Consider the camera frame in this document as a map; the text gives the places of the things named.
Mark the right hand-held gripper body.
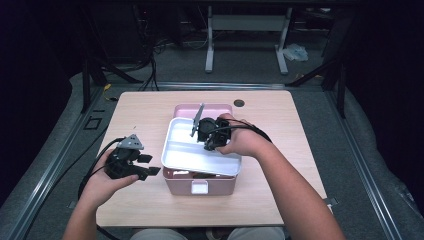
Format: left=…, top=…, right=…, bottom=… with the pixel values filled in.
left=189, top=102, right=233, bottom=149

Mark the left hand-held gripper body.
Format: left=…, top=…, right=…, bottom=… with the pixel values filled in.
left=104, top=133, right=146, bottom=181

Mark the person's right hand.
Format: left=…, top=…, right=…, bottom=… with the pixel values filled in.
left=215, top=112, right=269, bottom=158

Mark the person's left hand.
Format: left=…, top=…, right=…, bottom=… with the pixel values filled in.
left=77, top=149, right=140, bottom=210

